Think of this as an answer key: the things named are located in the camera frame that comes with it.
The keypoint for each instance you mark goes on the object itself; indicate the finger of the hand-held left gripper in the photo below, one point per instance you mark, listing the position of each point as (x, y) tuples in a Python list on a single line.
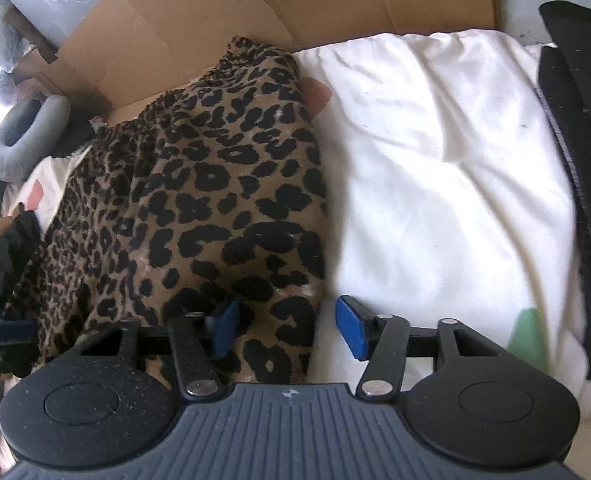
[(5, 331)]

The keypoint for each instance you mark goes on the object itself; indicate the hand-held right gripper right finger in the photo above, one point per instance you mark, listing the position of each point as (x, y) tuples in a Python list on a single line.
[(351, 327)]

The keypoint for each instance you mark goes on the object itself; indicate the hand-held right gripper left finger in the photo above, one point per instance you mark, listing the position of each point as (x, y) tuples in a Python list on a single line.
[(224, 327)]

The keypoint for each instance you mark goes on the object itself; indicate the leopard print garment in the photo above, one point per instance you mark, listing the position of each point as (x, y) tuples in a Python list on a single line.
[(190, 200)]

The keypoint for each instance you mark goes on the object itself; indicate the black fluffy garment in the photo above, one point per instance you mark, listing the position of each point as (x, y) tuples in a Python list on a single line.
[(5, 255)]

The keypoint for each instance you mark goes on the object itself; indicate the grey neck pillow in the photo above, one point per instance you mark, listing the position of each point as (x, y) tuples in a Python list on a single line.
[(12, 147)]

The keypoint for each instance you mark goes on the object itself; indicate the black cloth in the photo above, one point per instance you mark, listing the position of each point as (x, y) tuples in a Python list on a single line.
[(583, 125)]

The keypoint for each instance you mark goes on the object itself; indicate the brown cardboard box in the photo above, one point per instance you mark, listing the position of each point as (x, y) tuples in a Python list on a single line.
[(185, 15)]

